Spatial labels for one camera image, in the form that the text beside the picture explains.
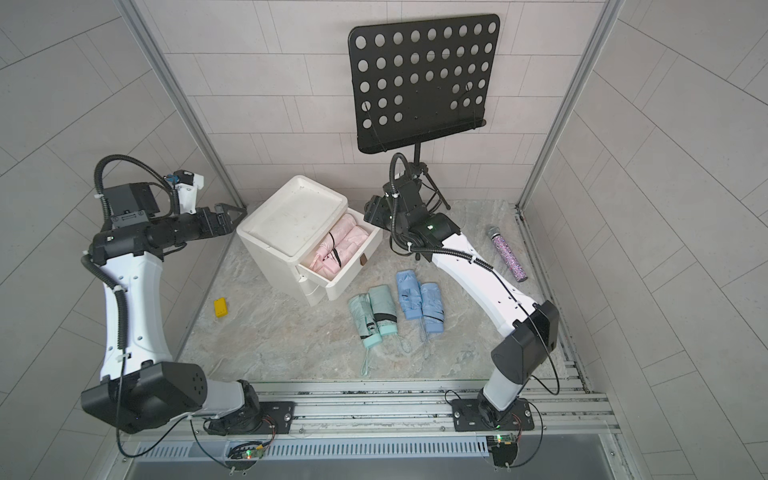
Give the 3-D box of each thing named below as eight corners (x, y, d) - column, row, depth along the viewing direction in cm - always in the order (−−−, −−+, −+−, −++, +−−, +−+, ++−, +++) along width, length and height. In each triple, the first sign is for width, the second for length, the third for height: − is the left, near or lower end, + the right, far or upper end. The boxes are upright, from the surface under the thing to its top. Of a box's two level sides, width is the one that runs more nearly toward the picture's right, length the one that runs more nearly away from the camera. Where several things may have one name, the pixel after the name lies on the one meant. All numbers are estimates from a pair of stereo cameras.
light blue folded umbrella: (403, 321, 88) (404, 317, 86) (396, 276, 98) (396, 271, 96) (425, 318, 89) (425, 314, 87) (415, 274, 99) (415, 269, 97)
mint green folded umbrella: (364, 349, 84) (363, 345, 81) (348, 304, 93) (347, 298, 90) (384, 341, 85) (384, 336, 83) (367, 297, 94) (366, 291, 91)
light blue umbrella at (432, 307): (422, 332, 87) (423, 327, 84) (420, 288, 96) (420, 282, 93) (443, 332, 87) (445, 327, 84) (439, 288, 96) (440, 282, 93)
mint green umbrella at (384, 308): (380, 338, 85) (379, 335, 83) (367, 290, 95) (367, 287, 93) (403, 331, 87) (403, 328, 85) (388, 285, 96) (388, 281, 94)
